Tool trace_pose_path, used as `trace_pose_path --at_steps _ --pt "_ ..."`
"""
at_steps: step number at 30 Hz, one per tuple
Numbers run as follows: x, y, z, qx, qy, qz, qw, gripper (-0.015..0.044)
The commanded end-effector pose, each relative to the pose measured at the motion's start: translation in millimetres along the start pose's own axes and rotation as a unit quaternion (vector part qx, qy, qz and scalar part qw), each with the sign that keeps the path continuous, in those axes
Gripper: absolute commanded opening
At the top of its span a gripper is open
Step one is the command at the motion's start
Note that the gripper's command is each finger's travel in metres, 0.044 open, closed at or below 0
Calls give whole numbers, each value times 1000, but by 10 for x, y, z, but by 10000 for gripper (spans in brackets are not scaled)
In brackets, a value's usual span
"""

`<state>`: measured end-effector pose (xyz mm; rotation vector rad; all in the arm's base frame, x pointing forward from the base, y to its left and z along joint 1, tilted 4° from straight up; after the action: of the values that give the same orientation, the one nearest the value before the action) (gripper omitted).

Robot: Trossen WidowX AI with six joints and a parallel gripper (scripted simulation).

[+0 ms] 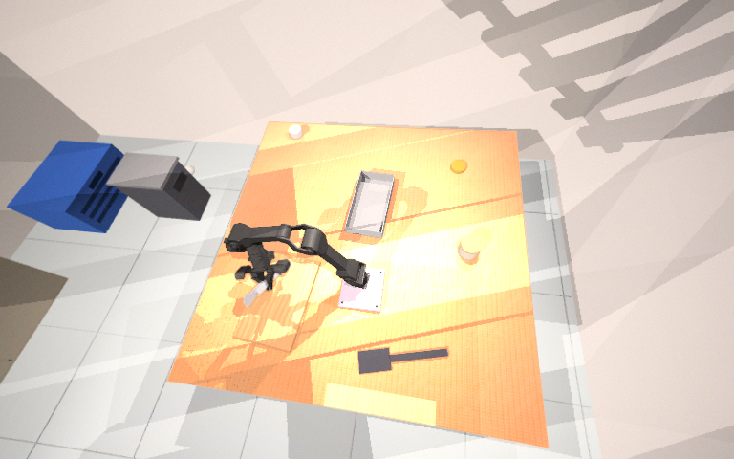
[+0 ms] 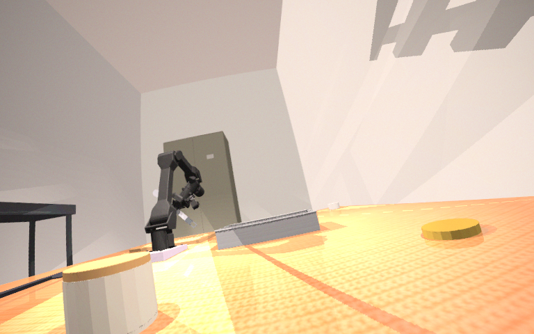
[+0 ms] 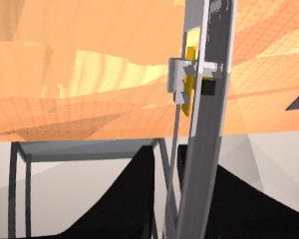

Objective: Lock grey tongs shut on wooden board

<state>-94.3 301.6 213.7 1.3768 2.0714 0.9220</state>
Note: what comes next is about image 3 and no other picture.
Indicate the light wooden board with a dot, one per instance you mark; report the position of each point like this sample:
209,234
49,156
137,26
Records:
110,51

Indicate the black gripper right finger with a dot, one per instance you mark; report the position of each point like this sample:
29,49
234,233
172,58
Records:
240,211

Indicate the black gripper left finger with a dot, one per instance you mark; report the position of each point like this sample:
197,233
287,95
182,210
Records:
125,211

